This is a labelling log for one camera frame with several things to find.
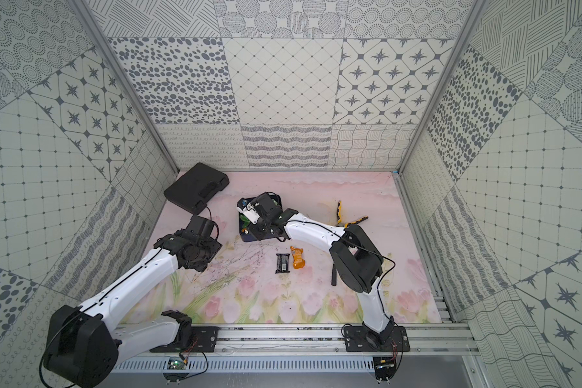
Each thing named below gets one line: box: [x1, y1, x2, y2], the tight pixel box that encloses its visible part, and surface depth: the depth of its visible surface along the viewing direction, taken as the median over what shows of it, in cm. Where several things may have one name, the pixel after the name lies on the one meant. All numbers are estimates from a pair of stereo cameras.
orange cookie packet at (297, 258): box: [290, 245, 306, 270], surface depth 92 cm
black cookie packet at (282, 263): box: [274, 253, 291, 275], surface depth 91 cm
